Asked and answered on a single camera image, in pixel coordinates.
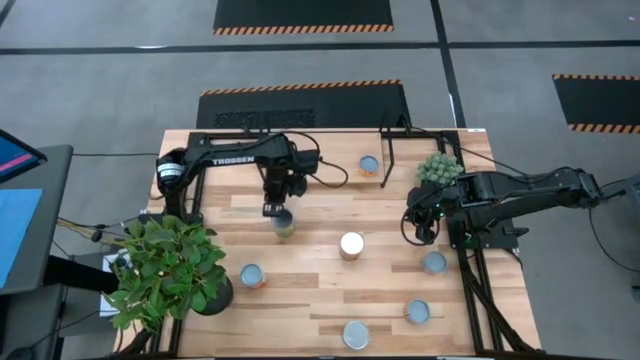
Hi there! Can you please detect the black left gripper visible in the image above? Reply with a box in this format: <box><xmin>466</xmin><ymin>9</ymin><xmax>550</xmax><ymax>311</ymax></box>
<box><xmin>262</xmin><ymin>165</ymin><xmax>297</xmax><ymax>217</ymax></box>

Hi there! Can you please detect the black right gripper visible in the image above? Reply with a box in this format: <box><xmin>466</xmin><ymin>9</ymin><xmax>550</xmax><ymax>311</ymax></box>
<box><xmin>407</xmin><ymin>182</ymin><xmax>457</xmax><ymax>245</ymax></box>

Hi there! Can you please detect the green pears label can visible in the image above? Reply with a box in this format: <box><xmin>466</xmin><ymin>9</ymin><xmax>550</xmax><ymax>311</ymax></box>
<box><xmin>272</xmin><ymin>209</ymin><xmax>297</xmax><ymax>239</ymax></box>

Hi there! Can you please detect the pink teal corn can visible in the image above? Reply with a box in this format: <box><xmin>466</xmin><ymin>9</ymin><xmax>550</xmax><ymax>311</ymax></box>
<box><xmin>422</xmin><ymin>250</ymin><xmax>449</xmax><ymax>275</ymax></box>

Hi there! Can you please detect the pink and orange can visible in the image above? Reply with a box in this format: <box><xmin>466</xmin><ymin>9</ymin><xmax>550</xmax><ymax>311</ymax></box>
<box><xmin>239</xmin><ymin>263</ymin><xmax>267</xmax><ymax>290</ymax></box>

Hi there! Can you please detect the orange label tin can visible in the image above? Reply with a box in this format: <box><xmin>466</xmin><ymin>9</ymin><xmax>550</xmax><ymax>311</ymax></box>
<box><xmin>339</xmin><ymin>231</ymin><xmax>365</xmax><ymax>261</ymax></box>

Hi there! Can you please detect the yellow pepper print can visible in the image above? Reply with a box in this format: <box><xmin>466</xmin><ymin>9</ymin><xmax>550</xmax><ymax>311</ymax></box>
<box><xmin>403</xmin><ymin>299</ymin><xmax>432</xmax><ymax>326</ymax></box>

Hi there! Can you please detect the short orange yellow can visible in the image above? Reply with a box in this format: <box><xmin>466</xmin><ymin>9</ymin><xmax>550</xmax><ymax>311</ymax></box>
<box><xmin>358</xmin><ymin>154</ymin><xmax>380</xmax><ymax>178</ymax></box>

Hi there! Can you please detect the tall blue teal can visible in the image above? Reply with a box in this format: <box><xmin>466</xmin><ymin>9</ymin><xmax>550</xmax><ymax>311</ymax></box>
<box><xmin>342</xmin><ymin>320</ymin><xmax>371</xmax><ymax>351</ymax></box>

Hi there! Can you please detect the succulent in white pot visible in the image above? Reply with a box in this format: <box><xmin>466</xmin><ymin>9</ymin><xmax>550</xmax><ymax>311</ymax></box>
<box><xmin>415</xmin><ymin>152</ymin><xmax>465</xmax><ymax>187</ymax></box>

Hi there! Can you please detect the black striped-edge floor mat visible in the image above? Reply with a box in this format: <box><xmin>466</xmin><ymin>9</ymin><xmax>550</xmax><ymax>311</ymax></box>
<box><xmin>213</xmin><ymin>0</ymin><xmax>395</xmax><ymax>37</ymax></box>
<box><xmin>195</xmin><ymin>79</ymin><xmax>413</xmax><ymax>130</ymax></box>
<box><xmin>552</xmin><ymin>73</ymin><xmax>640</xmax><ymax>135</ymax></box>

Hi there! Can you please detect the leafy green potted plant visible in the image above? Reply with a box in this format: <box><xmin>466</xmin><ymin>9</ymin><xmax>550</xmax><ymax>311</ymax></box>
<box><xmin>102</xmin><ymin>215</ymin><xmax>235</xmax><ymax>335</ymax></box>

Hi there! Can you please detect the white paper sheet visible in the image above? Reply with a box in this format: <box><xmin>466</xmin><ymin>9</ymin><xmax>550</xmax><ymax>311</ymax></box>
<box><xmin>98</xmin><ymin>248</ymin><xmax>132</xmax><ymax>319</ymax></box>

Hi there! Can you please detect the black stand base bar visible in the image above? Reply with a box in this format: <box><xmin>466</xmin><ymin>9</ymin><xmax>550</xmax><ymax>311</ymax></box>
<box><xmin>43</xmin><ymin>254</ymin><xmax>121</xmax><ymax>296</ymax></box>

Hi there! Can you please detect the grey equipment stand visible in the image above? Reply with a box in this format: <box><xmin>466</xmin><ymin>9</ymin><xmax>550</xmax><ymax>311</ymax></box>
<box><xmin>589</xmin><ymin>172</ymin><xmax>640</xmax><ymax>211</ymax></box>

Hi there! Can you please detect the dark grey side desk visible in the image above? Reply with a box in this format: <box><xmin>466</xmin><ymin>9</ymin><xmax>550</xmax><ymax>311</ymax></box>
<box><xmin>0</xmin><ymin>144</ymin><xmax>75</xmax><ymax>297</ymax></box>

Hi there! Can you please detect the blue sheet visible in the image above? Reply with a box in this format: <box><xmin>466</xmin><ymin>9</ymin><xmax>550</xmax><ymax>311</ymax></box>
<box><xmin>0</xmin><ymin>188</ymin><xmax>44</xmax><ymax>290</ymax></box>

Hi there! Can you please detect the blue-screen monitor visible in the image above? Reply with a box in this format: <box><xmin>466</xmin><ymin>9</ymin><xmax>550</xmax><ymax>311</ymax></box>
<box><xmin>0</xmin><ymin>128</ymin><xmax>49</xmax><ymax>185</ymax></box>

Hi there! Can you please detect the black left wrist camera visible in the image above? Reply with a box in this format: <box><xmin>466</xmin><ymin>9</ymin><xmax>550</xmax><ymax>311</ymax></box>
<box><xmin>288</xmin><ymin>173</ymin><xmax>310</xmax><ymax>199</ymax></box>

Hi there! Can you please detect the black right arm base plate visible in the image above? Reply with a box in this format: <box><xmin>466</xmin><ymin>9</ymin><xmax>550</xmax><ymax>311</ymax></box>
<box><xmin>446</xmin><ymin>214</ymin><xmax>530</xmax><ymax>253</ymax></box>

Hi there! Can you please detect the black aluminium rig frame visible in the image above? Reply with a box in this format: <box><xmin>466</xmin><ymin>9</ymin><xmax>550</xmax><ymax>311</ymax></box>
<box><xmin>113</xmin><ymin>128</ymin><xmax>549</xmax><ymax>359</ymax></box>

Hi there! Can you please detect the wooden shelf with black frame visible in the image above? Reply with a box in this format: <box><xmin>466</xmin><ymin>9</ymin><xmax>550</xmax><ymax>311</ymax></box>
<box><xmin>254</xmin><ymin>127</ymin><xmax>396</xmax><ymax>191</ymax></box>

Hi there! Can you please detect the yellow and black cable bundle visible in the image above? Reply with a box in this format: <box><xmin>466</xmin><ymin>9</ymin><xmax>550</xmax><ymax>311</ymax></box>
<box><xmin>52</xmin><ymin>212</ymin><xmax>134</xmax><ymax>247</ymax></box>

